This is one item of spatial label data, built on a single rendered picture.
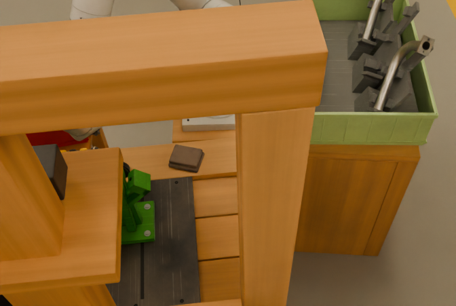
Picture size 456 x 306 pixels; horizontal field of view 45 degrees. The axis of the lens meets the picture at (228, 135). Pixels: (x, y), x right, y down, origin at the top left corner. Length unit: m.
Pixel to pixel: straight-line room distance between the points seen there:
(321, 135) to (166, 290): 0.75
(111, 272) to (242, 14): 0.47
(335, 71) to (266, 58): 1.54
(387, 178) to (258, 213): 1.29
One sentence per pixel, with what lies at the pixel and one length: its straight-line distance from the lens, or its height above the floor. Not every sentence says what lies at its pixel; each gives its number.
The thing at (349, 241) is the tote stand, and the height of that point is 0.13.
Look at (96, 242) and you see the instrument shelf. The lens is 0.93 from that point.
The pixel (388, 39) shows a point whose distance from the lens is 2.01.
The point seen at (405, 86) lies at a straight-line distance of 1.87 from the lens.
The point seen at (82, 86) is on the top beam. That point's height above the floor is 1.92.
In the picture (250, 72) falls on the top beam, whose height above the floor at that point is 1.92.
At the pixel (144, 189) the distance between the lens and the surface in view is 1.46.
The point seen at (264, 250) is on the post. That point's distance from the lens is 0.95.
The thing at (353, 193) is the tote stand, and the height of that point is 0.53.
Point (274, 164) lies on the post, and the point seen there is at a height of 1.74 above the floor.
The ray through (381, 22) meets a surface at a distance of 2.14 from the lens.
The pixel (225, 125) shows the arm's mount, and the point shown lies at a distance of 1.88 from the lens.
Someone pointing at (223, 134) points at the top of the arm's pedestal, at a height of 0.85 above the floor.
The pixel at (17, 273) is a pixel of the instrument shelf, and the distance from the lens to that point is 0.95.
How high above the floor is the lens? 2.34
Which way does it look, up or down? 52 degrees down
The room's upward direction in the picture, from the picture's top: 3 degrees counter-clockwise
